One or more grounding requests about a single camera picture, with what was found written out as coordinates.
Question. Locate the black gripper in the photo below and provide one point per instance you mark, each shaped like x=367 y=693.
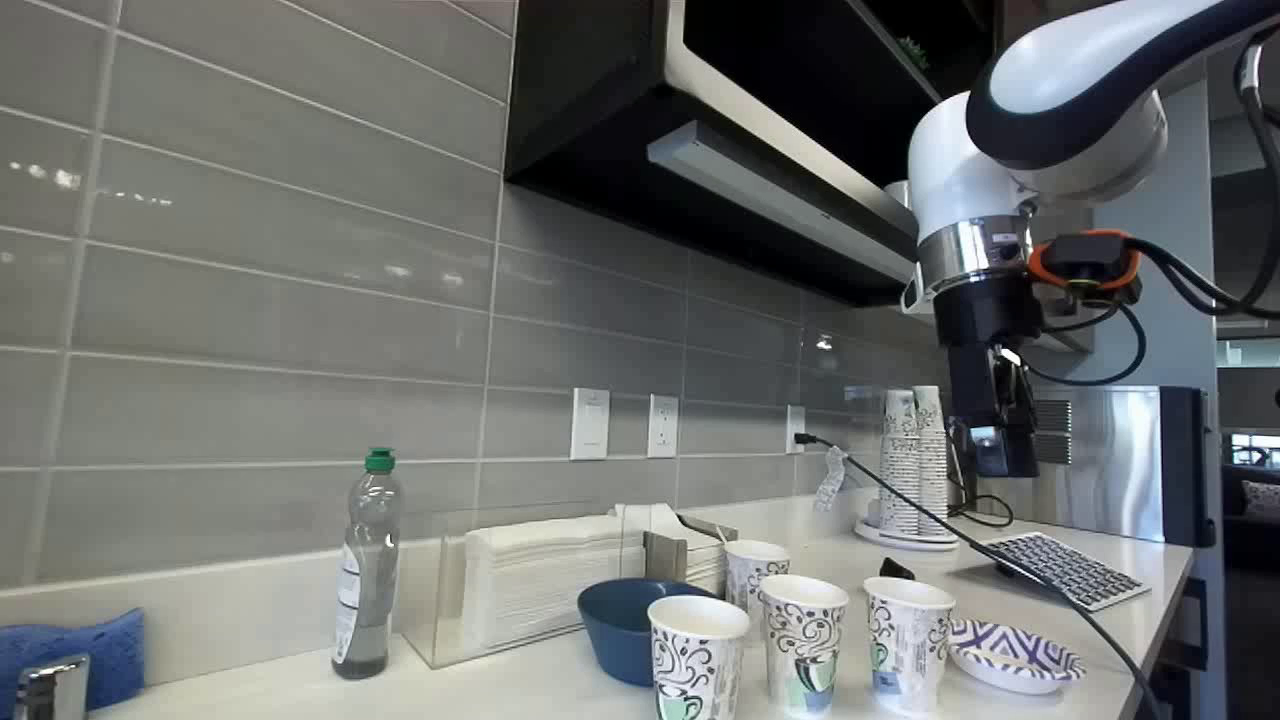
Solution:
x=980 y=323

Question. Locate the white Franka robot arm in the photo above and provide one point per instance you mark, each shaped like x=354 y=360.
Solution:
x=1066 y=67

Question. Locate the patterned paper cup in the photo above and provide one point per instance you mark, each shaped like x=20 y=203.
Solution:
x=906 y=646
x=753 y=570
x=803 y=646
x=694 y=663

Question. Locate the stacked paper cups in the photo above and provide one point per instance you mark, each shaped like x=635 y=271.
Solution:
x=906 y=463

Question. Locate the stainless steel appliance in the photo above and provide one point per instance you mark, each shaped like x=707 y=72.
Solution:
x=1120 y=467

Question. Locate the grey keyboard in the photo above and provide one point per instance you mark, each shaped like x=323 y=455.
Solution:
x=1066 y=567

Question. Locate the purple patterned plate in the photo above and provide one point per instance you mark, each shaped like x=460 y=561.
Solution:
x=1015 y=658

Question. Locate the under-cabinet light bar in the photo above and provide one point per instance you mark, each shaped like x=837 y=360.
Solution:
x=775 y=194

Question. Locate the metal napkin holder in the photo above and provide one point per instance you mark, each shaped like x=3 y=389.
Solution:
x=683 y=558

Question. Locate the blue bowl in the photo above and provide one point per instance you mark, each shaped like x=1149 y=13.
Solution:
x=614 y=632

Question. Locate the white napkin stack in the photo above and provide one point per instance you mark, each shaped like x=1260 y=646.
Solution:
x=534 y=581

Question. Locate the clear acrylic napkin holder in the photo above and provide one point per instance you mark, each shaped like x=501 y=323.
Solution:
x=432 y=602

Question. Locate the clear bottle green cap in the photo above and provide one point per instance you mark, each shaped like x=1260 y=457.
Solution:
x=367 y=575

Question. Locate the blue sponge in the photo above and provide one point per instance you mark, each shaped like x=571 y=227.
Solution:
x=81 y=646

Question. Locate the white wall outlet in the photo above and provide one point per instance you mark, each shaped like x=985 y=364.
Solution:
x=588 y=426
x=793 y=426
x=660 y=426

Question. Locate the black wall cabinet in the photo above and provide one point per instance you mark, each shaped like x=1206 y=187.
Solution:
x=601 y=92

